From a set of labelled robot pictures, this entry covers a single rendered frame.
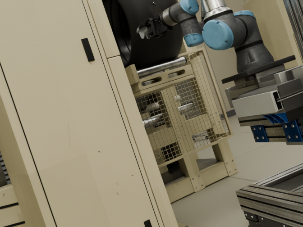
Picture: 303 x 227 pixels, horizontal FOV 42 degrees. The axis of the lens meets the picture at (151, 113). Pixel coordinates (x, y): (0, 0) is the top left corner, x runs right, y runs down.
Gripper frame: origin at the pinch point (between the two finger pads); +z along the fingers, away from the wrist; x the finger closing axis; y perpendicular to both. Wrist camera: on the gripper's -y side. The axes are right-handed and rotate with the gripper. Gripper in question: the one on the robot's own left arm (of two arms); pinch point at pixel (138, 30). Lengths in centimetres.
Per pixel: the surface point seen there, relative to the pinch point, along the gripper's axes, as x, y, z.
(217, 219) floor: 42, 102, 18
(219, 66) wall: 528, -71, 361
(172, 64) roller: 36.3, 12.0, 18.9
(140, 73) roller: 16.5, 14.7, 24.4
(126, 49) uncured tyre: 42, -11, 61
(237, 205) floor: 60, 99, 16
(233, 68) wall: 554, -61, 349
